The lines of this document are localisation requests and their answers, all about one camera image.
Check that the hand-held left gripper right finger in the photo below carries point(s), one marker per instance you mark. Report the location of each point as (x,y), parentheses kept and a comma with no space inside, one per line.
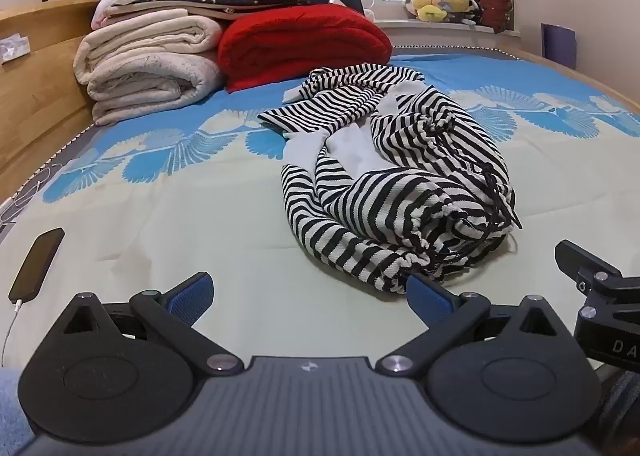
(430,298)

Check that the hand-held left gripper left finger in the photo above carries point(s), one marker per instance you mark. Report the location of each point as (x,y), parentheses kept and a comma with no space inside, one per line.
(187,298)

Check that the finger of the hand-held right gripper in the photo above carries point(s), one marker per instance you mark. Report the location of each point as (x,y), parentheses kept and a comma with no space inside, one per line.
(582,261)

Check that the black white striped garment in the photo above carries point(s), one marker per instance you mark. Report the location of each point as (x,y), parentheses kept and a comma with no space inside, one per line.
(400,196)

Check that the blue patterned bedsheet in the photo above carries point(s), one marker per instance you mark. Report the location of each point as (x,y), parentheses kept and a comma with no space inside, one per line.
(175,236)

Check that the black smartphone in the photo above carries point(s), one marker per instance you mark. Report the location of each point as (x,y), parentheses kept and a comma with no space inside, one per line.
(36,266)

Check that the person's blue clothing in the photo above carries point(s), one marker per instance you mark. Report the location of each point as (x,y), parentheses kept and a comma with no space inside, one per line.
(11,416)

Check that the purple box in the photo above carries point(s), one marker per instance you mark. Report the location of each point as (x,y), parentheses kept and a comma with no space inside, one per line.
(559,45)

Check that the speckled white folded blanket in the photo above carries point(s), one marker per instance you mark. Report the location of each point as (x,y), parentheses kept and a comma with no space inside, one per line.
(150,83)

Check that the wooden headboard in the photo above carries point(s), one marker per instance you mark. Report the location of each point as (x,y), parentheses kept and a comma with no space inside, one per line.
(40,100)

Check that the white window sill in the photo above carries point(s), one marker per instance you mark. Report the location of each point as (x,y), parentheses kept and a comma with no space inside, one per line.
(450,33)

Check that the cream folded blanket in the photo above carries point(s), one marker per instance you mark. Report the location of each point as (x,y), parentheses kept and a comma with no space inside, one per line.
(145,38)

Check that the red cushion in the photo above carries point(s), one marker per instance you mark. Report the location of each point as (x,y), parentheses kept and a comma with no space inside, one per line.
(495,0)

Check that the red folded blanket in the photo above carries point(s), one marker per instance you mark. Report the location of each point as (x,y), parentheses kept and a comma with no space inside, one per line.
(300,45)

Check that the black white striped plush toy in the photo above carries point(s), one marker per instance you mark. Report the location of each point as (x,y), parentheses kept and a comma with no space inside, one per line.
(475,5)

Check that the yellow duck plush toy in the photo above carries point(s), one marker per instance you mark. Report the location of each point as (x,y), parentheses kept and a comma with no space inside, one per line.
(434,13)

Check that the dark starry folded blanket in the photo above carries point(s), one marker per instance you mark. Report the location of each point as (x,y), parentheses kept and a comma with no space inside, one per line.
(225,4)

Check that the wooden bed side rail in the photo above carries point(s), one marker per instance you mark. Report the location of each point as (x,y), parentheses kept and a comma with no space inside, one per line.
(575,80)

